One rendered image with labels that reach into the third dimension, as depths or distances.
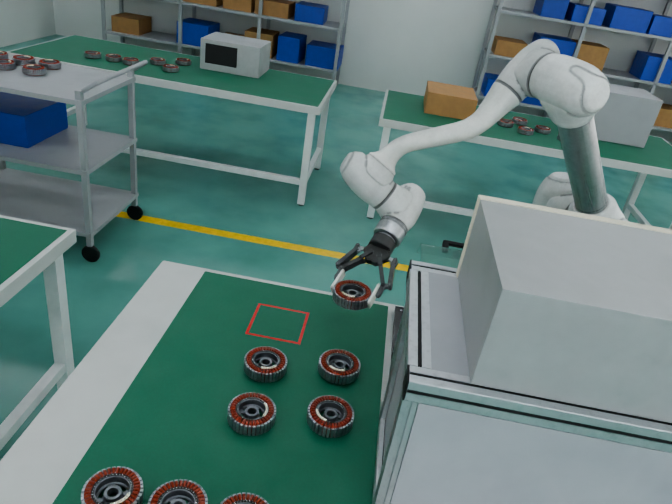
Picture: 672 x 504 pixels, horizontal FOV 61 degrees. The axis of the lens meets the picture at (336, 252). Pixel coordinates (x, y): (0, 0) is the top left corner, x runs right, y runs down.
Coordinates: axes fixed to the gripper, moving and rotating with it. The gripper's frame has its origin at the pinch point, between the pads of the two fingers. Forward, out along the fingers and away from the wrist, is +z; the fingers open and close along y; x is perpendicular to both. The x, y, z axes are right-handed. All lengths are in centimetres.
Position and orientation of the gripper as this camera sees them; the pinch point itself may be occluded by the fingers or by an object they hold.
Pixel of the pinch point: (353, 292)
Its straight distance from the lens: 163.2
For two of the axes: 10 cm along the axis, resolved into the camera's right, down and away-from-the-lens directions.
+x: -1.3, -5.7, -8.1
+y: -8.6, -3.4, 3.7
